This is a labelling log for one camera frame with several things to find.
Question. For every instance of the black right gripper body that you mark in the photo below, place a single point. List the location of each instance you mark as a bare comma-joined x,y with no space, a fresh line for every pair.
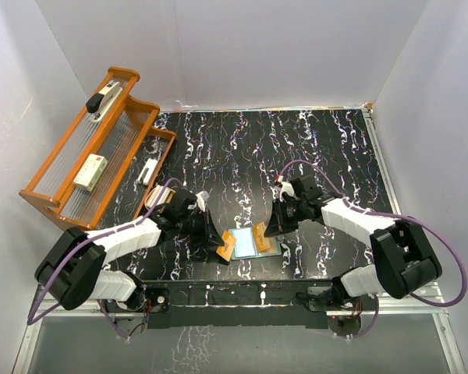
296,209

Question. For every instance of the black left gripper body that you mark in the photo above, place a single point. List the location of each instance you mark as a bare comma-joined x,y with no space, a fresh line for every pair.
194,226

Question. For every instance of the orange credit card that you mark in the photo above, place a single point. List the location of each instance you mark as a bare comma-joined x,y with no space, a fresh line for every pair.
225,251
262,243

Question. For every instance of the tan oval wooden tray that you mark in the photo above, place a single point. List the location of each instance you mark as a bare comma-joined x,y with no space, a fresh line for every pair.
160,198

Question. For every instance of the mint green card holder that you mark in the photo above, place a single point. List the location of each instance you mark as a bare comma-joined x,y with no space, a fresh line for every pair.
246,247

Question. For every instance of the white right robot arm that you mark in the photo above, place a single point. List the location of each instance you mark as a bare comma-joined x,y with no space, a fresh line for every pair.
403,258

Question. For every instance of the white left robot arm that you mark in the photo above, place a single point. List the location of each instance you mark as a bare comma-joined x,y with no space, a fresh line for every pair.
74,271

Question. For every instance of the white card stack in tray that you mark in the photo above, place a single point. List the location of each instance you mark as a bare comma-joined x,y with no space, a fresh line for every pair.
158,196

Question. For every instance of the white small clip object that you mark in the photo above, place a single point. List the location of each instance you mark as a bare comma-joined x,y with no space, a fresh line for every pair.
147,172

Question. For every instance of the orange wooden shelf rack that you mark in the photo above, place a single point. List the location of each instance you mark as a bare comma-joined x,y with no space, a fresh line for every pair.
112,143

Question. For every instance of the white small cardboard box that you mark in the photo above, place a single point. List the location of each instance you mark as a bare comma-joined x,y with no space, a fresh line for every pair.
90,172

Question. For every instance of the black and white stapler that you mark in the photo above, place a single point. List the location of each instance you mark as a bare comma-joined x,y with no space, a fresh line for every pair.
101,102

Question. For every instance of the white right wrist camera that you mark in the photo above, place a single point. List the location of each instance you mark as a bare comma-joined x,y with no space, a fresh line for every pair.
284,189

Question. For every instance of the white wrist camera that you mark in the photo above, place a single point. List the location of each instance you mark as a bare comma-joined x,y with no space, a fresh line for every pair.
284,189
202,198

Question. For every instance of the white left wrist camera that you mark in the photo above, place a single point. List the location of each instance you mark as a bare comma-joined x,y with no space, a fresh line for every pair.
202,198

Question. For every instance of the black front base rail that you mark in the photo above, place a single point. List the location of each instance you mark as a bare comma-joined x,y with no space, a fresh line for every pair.
179,303

